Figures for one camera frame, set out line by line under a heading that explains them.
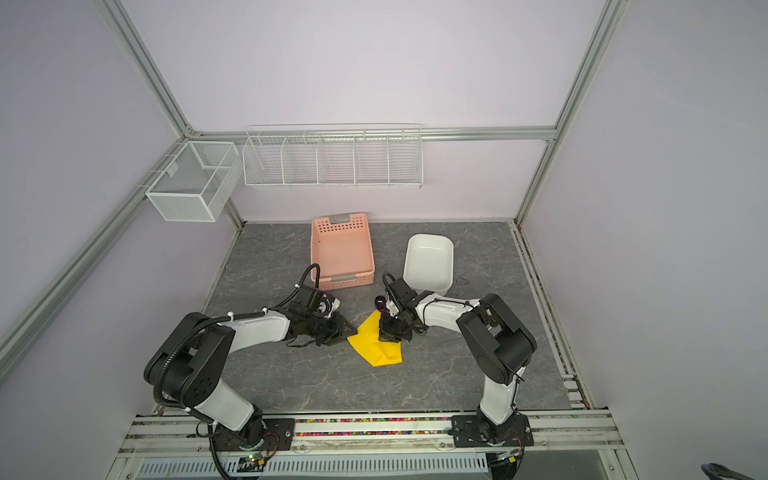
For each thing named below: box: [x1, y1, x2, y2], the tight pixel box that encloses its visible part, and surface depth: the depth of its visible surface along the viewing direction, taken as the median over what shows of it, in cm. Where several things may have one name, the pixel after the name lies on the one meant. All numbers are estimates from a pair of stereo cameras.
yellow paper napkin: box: [348, 310, 403, 367], surface depth 90 cm
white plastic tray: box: [403, 234, 455, 296], surface depth 110 cm
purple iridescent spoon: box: [374, 295, 387, 312], surface depth 98 cm
